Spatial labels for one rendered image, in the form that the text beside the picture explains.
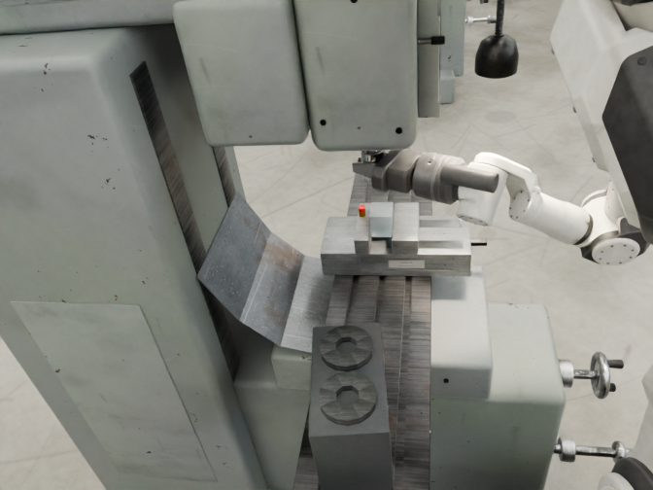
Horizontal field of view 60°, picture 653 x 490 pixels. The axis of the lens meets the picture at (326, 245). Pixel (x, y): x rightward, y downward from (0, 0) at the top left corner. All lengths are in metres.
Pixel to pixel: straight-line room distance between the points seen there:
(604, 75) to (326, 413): 0.58
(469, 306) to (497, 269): 1.36
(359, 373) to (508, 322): 0.71
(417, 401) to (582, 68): 0.69
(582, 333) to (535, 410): 1.14
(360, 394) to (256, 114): 0.49
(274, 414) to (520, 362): 0.63
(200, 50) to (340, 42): 0.23
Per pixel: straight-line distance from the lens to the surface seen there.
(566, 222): 1.12
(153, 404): 1.51
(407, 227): 1.33
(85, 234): 1.15
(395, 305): 1.30
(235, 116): 1.02
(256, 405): 1.53
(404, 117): 0.99
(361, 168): 1.13
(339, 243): 1.37
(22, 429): 2.65
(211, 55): 0.99
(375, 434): 0.88
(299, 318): 1.38
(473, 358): 1.31
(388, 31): 0.94
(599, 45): 0.66
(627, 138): 0.66
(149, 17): 1.01
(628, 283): 2.83
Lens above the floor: 1.83
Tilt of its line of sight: 39 degrees down
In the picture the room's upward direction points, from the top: 8 degrees counter-clockwise
